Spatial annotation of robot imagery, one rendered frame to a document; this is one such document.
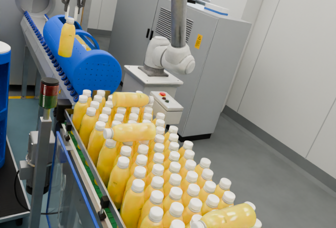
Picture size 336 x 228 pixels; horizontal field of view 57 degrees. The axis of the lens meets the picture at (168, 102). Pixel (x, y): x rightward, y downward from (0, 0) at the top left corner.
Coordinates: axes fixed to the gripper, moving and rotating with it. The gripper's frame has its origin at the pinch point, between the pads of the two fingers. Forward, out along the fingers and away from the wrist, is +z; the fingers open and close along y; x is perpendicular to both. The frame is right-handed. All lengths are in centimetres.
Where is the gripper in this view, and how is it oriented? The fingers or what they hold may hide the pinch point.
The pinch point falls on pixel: (71, 13)
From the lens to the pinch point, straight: 167.6
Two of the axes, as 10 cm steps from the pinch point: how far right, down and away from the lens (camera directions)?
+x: 5.1, 4.2, -7.5
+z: -2.6, 9.1, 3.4
